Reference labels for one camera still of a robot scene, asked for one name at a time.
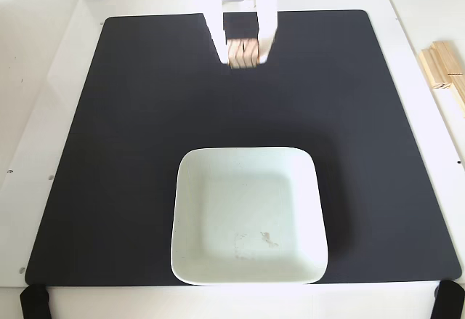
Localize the grooved wooden block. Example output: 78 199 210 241
227 39 261 70

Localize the white square plate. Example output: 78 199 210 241
169 146 330 286

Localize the black table mat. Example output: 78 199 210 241
24 9 463 287

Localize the black table clamp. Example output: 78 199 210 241
20 284 50 319
431 280 461 319

